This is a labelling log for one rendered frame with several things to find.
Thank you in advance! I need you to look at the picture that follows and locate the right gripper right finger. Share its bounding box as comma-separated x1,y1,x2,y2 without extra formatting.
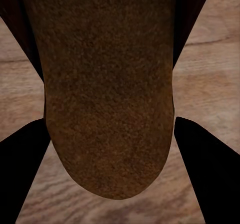
174,117,240,224

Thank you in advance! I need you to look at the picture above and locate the sandal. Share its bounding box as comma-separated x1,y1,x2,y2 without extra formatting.
0,0,206,200

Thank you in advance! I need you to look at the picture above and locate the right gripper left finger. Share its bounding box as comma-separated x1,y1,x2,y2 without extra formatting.
0,118,51,224

